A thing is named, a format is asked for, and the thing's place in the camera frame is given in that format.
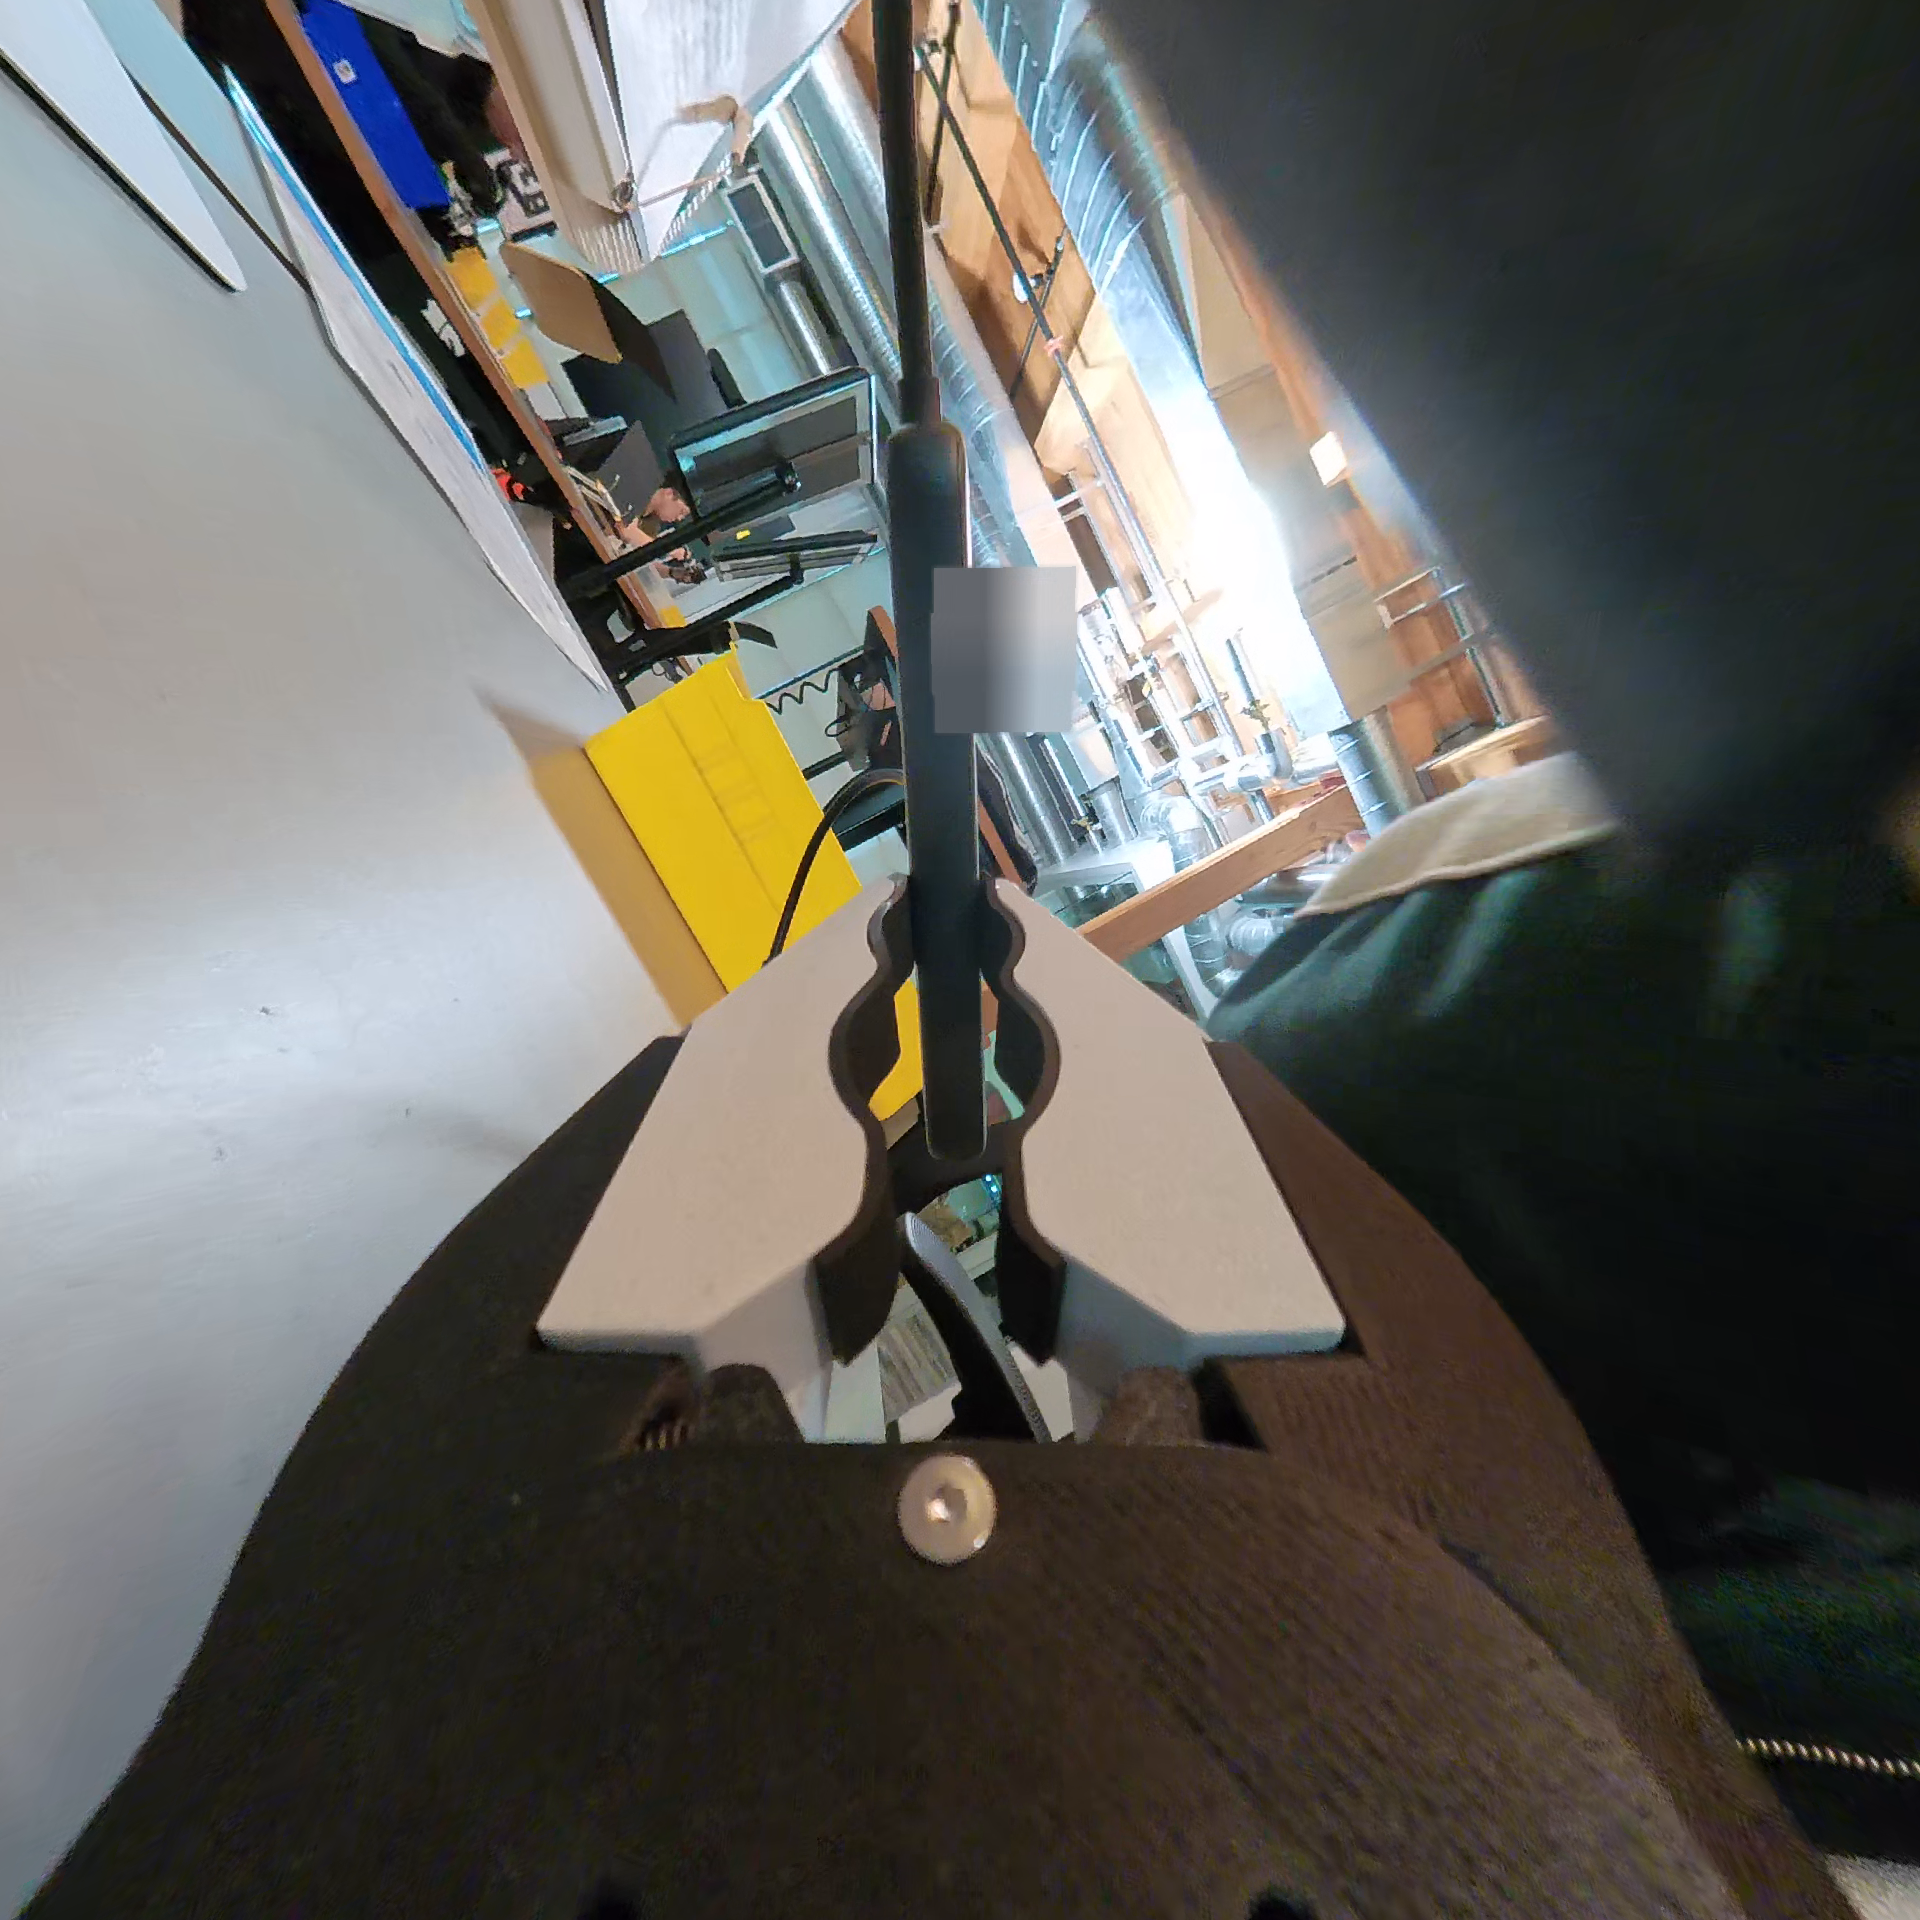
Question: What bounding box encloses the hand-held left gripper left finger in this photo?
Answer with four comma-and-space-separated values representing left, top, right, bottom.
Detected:
536, 873, 917, 1441

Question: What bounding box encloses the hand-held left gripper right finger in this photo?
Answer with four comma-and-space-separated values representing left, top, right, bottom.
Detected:
982, 879, 1348, 1420

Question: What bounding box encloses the black USB hub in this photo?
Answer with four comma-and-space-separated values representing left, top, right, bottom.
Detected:
872, 0, 999, 1161

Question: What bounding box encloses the grey desk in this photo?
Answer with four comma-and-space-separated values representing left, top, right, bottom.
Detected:
0, 46, 903, 1920

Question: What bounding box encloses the dark green zip jacket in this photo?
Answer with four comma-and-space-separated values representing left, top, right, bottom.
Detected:
1094, 0, 1920, 1920

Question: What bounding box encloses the yellow plastic bin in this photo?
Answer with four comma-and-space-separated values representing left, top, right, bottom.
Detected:
450, 248, 548, 393
478, 662, 924, 1126

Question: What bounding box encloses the cream ribbed sweater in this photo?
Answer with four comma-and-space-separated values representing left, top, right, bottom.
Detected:
1296, 751, 1625, 921

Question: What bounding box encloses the computer monitor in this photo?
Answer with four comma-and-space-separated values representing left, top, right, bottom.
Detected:
668, 376, 880, 519

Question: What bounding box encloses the blue-striped clear plastic bag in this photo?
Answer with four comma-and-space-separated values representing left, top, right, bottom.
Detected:
224, 66, 607, 692

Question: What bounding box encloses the printed instruction sheet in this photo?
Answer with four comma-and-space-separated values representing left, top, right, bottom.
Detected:
495, 0, 841, 257

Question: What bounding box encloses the blue plastic bin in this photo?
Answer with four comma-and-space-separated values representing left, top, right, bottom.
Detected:
300, 0, 453, 219

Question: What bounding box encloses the silver ventilation duct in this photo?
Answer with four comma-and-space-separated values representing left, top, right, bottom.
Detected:
750, 30, 1050, 559

